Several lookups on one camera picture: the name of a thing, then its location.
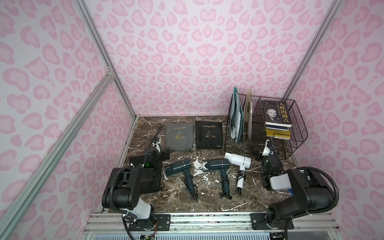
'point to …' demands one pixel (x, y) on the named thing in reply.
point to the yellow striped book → (278, 131)
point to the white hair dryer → (244, 162)
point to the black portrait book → (276, 113)
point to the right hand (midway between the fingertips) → (264, 144)
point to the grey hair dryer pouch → (179, 137)
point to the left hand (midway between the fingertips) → (161, 145)
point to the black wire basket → (252, 119)
